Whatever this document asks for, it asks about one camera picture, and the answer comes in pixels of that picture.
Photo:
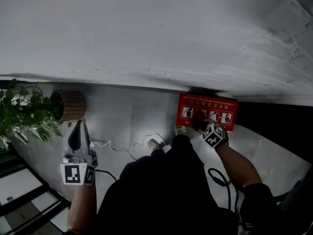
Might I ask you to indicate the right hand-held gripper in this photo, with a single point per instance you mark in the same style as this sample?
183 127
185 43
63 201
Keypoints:
214 134

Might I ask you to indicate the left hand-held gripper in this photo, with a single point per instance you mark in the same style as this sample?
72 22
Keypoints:
73 174

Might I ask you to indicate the red fire extinguisher box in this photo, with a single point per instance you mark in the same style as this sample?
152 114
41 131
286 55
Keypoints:
230 106

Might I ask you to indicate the person's left forearm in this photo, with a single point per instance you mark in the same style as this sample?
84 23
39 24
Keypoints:
82 204

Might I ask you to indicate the person's right forearm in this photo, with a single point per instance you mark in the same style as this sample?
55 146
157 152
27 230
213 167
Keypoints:
234 163

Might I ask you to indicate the person's right shoe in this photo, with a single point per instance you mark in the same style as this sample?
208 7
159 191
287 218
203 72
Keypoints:
180 130

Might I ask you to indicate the person's shoe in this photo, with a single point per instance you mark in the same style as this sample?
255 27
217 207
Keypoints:
180 130
153 144

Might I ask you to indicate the ribbed wooden plant pot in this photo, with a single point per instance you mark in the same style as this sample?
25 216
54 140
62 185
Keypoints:
73 106

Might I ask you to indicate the white power adapter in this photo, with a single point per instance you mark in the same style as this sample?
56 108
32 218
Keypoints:
166 148

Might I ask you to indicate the person's left shoe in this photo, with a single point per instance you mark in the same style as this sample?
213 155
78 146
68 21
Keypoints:
153 144

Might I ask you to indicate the green leafy plant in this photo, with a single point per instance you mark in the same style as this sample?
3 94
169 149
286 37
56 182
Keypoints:
19 116

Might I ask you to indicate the black framed glass partition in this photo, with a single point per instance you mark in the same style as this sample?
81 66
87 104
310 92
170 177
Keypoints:
27 197

